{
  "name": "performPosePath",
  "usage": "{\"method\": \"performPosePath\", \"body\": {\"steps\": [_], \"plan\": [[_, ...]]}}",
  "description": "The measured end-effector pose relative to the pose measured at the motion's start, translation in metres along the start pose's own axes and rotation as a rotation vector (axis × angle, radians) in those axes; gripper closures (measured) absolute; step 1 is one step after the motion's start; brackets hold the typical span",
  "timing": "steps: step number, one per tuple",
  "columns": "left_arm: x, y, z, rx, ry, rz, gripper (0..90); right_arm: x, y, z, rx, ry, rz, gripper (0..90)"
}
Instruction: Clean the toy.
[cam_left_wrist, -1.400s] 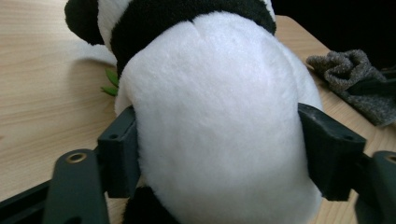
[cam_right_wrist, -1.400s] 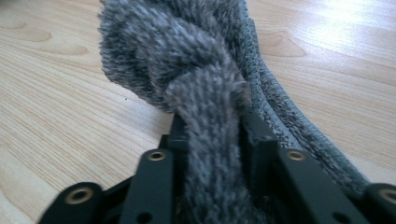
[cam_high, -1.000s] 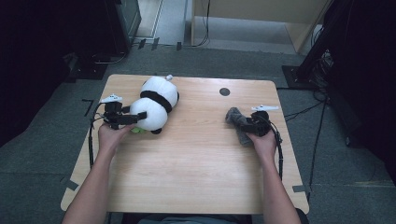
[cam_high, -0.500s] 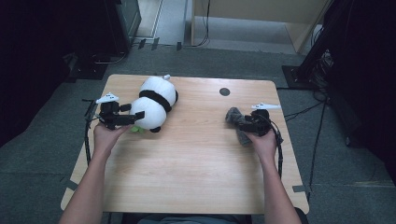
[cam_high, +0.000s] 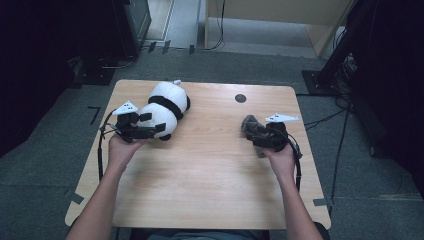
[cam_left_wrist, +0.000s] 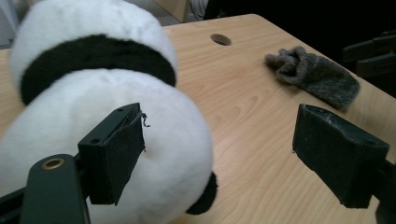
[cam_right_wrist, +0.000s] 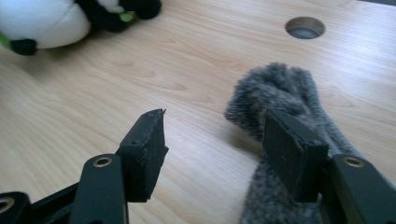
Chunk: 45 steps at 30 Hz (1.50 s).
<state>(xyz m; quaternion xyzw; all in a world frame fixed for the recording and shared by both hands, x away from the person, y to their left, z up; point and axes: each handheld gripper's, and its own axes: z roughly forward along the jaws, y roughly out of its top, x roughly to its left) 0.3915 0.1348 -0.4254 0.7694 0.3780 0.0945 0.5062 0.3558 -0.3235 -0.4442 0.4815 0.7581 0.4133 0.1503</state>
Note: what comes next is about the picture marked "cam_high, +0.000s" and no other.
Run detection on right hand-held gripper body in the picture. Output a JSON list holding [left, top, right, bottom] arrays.
[[263, 113, 300, 153]]

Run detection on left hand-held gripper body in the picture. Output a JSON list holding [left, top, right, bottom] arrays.
[[112, 100, 142, 144]]

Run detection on grey cloth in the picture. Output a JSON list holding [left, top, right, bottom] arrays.
[[240, 114, 272, 159]]

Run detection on panda plush toy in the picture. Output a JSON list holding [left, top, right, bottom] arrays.
[[136, 79, 192, 142]]

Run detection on person's left hand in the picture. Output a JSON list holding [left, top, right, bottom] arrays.
[[107, 134, 148, 174]]

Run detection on person's right hand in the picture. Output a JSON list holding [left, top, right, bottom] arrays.
[[263, 144, 295, 183]]

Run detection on black angled floor tape mark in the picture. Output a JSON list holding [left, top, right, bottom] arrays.
[[87, 105, 102, 126]]

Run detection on black stand base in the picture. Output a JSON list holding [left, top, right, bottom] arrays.
[[71, 56, 116, 89]]

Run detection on grey floor tape piece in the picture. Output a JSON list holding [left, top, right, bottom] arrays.
[[312, 197, 334, 208], [64, 189, 85, 205]]

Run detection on black equipment cabinet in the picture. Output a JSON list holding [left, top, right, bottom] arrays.
[[111, 0, 153, 60]]

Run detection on black metal stand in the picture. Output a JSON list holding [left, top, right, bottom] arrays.
[[301, 0, 368, 98]]

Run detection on dark curtain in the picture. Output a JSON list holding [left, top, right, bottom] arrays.
[[346, 0, 424, 198], [0, 0, 118, 158]]

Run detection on person's dark clothing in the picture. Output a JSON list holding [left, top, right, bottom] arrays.
[[129, 228, 271, 240]]

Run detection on light wooden cabinet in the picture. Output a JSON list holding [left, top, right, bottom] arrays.
[[203, 0, 354, 58]]

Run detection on right hand-held gripper cable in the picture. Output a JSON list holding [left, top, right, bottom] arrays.
[[283, 133, 304, 193]]

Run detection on hand-held gripper cable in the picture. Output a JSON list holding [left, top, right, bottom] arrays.
[[283, 133, 304, 193], [97, 109, 118, 183]]

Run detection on left hand-held gripper cable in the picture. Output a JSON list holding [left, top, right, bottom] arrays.
[[97, 109, 118, 183]]

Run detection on short black floor cable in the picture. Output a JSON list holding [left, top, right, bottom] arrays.
[[303, 108, 348, 130]]

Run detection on black curved floor cable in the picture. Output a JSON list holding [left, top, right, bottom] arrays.
[[98, 54, 138, 70]]

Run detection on long black floor cable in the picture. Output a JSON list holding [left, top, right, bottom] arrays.
[[329, 99, 351, 214]]

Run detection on black hanging cable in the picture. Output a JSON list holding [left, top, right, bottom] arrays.
[[196, 0, 226, 52]]

